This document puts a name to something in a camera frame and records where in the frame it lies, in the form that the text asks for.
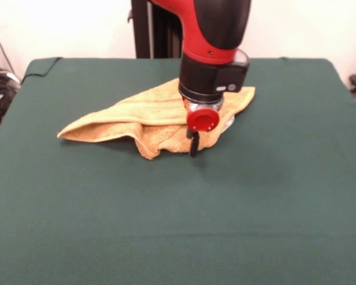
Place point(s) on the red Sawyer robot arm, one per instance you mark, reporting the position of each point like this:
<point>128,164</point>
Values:
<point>213,29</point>

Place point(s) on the dark green table cloth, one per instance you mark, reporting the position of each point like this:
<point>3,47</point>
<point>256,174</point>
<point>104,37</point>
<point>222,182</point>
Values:
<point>166,207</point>

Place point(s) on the tan terry towel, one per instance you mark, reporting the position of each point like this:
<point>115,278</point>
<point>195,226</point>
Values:
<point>154,112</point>

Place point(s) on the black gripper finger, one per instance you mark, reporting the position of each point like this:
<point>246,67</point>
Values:
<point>195,145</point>
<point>190,134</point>

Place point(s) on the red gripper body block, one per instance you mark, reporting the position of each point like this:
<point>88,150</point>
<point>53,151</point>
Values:
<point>202,120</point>

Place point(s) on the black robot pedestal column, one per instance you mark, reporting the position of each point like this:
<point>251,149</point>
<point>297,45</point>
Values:
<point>160,32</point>

